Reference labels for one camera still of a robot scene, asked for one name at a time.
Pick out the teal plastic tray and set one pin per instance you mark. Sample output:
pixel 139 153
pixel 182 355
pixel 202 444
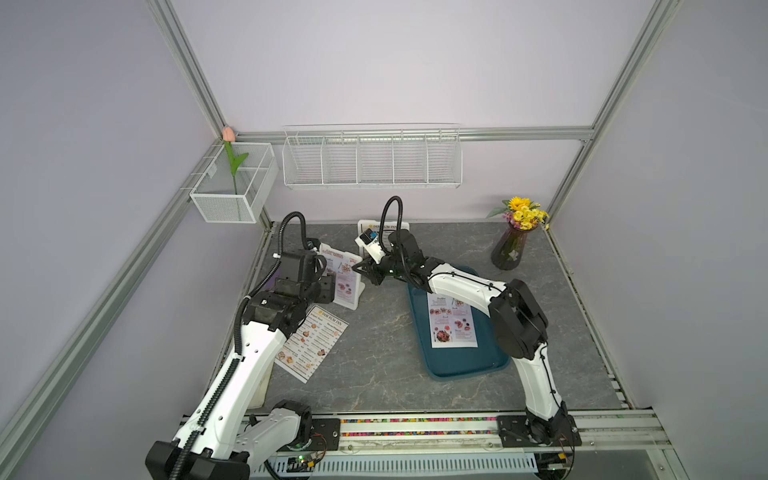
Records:
pixel 456 363

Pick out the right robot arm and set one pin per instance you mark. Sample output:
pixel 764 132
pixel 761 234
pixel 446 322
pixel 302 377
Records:
pixel 519 325

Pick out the dark glass vase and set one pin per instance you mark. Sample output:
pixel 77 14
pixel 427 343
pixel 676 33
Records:
pixel 508 252

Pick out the pink artificial tulip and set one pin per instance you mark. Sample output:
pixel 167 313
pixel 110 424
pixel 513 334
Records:
pixel 235 160

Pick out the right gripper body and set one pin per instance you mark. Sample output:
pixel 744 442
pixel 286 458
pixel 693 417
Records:
pixel 393 267

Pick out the white wire wall shelf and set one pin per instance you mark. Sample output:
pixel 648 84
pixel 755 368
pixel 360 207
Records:
pixel 373 156

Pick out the white menu holder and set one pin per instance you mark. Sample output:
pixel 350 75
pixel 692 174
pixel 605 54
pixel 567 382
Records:
pixel 389 229
pixel 345 273

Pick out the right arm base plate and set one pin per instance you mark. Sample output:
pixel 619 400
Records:
pixel 524 430

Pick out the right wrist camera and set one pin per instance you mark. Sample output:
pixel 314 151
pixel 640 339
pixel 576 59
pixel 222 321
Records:
pixel 369 241

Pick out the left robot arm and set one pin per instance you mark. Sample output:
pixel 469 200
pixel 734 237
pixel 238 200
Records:
pixel 212 444

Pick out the yellow flower bouquet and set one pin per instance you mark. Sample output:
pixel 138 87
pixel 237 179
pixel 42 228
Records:
pixel 521 214

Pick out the dim sum menu sheet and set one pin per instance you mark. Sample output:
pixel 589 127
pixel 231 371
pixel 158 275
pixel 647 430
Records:
pixel 306 349

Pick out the white mesh wall basket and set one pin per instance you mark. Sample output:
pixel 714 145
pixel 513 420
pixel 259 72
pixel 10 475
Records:
pixel 213 193

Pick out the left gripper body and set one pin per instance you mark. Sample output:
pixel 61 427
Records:
pixel 310 292

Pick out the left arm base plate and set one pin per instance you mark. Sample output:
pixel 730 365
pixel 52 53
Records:
pixel 324 434

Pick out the white vented cable duct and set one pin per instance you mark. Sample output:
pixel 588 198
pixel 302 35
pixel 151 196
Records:
pixel 418 466

